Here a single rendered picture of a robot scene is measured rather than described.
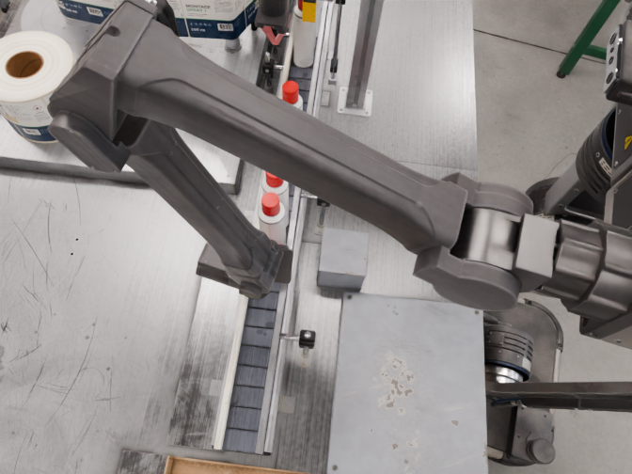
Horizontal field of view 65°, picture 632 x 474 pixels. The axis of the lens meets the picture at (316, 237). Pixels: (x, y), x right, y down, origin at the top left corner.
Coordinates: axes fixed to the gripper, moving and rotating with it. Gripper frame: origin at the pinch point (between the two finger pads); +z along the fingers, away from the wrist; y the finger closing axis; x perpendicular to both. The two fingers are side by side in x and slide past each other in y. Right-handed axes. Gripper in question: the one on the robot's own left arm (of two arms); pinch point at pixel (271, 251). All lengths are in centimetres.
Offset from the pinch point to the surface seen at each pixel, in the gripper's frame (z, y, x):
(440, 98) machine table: 43, -37, -35
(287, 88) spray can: 6.8, -0.1, -31.9
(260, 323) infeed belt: -4.2, 0.7, 13.9
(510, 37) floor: 185, -94, -75
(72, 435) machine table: -16, 33, 35
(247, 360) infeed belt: -9.1, 1.9, 19.8
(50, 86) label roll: 10, 50, -28
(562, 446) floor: 60, -101, 78
